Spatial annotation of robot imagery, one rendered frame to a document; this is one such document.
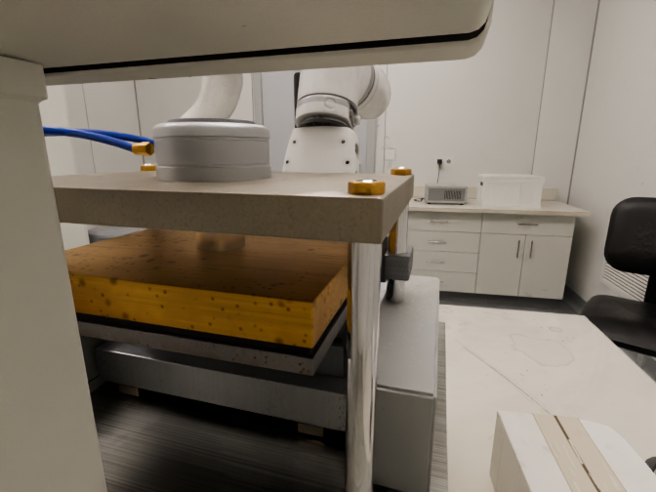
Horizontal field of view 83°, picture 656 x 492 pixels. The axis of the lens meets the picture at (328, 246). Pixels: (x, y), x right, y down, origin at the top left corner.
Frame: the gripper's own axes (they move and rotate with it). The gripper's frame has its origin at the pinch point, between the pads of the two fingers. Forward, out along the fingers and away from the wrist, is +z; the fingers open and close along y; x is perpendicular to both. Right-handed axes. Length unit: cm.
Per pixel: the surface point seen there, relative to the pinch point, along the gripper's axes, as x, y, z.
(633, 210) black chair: -138, -95, -37
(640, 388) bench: -29, -50, 18
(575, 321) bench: -52, -48, 9
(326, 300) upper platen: 27.6, -10.3, 6.0
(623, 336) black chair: -117, -84, 15
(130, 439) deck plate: 23.9, 4.1, 17.5
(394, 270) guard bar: 15.1, -12.5, 3.6
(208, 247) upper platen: 23.8, -0.1, 3.4
